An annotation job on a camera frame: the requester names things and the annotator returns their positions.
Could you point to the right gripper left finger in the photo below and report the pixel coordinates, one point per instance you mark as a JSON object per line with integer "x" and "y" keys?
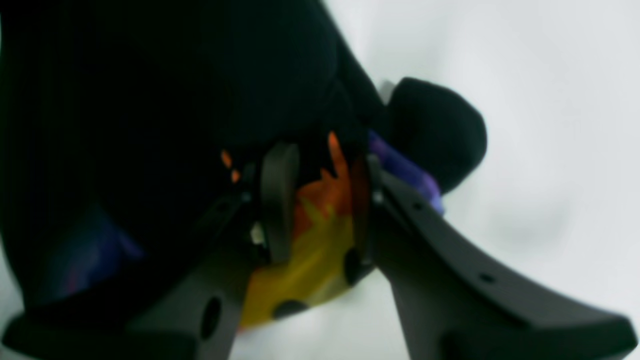
{"x": 225, "y": 270}

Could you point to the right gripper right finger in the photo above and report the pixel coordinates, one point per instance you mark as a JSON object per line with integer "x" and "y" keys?
{"x": 455, "y": 302}

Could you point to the black graphic T-shirt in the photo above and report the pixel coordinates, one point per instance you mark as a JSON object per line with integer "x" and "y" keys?
{"x": 124, "y": 121}

